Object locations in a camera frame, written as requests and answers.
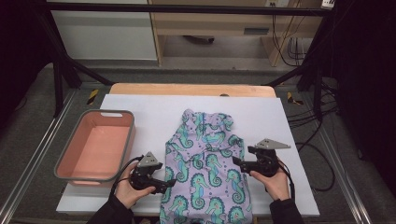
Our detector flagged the hand-held gripper cable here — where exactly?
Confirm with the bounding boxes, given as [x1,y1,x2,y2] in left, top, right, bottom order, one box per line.
[278,161,296,203]
[110,155,144,197]

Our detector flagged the aluminium rail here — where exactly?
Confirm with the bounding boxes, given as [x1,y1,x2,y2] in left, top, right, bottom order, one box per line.
[314,124,375,224]
[0,90,78,224]

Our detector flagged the yellow cable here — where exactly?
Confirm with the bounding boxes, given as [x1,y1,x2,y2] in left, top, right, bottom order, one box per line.
[278,0,304,67]

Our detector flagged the bundle of black floor cables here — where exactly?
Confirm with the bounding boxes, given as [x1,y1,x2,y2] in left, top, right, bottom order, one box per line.
[286,77,340,130]

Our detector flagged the yellow tool left floor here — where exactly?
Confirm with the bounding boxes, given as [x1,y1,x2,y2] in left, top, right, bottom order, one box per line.
[86,89,100,105]

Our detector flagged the black hanging cables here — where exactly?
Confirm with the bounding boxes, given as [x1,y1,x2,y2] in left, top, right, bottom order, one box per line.
[271,13,308,68]

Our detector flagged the right hand-held gripper cable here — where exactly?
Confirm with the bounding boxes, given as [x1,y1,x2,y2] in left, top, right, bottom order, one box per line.
[278,161,296,203]

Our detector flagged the black metal frame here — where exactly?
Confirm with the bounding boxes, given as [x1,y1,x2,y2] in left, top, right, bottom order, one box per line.
[34,0,342,122]

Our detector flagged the left hand-held gripper cable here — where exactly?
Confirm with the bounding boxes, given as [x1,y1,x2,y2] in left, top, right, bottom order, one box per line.
[110,155,144,197]

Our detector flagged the looped black floor cable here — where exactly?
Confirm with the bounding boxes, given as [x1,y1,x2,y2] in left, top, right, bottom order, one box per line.
[295,141,336,192]

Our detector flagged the person's right hand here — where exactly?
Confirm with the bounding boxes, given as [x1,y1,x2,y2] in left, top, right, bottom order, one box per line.
[249,160,291,202]

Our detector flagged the black curtain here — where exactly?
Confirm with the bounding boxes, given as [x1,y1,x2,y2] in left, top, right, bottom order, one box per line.
[0,0,54,132]
[330,0,396,188]

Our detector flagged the white cabinet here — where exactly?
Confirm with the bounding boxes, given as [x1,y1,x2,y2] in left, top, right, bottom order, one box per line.
[49,0,158,62]

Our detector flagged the purple seahorse print swimsuit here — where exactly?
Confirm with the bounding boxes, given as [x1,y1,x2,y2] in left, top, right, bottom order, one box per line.
[159,108,253,224]

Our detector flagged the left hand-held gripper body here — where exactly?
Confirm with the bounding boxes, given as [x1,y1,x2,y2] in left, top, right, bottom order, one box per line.
[129,151,161,195]

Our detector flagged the pink basket with grey rim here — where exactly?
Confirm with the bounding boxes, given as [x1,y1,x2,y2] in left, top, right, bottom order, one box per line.
[53,108,137,187]

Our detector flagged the dark object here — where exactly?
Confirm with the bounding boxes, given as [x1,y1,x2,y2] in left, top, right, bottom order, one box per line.
[181,35,216,45]

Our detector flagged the yellow tool right floor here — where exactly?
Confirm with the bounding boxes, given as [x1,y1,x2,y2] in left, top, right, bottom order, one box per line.
[286,91,304,105]

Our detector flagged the yellow tool floor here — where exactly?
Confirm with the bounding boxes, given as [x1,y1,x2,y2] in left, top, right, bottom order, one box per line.
[286,91,304,105]
[86,89,100,105]

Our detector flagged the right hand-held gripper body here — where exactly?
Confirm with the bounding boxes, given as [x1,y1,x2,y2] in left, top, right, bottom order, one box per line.
[242,138,292,178]

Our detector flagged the light wooden desk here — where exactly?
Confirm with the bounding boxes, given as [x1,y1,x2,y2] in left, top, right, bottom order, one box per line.
[148,0,325,68]

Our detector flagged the person's left hand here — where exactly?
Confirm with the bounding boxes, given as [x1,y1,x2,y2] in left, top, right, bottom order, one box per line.
[114,162,157,210]

